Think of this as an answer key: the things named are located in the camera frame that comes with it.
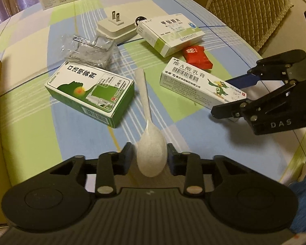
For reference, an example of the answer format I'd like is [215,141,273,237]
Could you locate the white plastic spoon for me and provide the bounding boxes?
[134,68,167,178]

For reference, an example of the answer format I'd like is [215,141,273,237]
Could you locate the white ointment box green bird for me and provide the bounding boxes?
[160,57,247,109]

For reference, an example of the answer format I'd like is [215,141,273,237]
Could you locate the green white spray medicine box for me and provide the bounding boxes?
[44,61,135,128]

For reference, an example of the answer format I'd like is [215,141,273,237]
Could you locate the red candy packet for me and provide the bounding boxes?
[182,45,213,70]

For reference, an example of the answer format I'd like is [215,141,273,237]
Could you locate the white green tablet box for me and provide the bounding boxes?
[136,13,204,57]

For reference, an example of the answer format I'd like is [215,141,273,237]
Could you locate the metal rack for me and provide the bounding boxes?
[61,34,117,69]

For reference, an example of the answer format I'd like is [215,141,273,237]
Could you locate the quilted beige chair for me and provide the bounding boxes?
[207,0,294,52]

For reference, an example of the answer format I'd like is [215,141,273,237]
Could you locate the checkered tablecloth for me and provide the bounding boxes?
[0,0,306,184]

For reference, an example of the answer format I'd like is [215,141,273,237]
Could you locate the white power adapter plug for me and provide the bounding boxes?
[97,11,137,44]

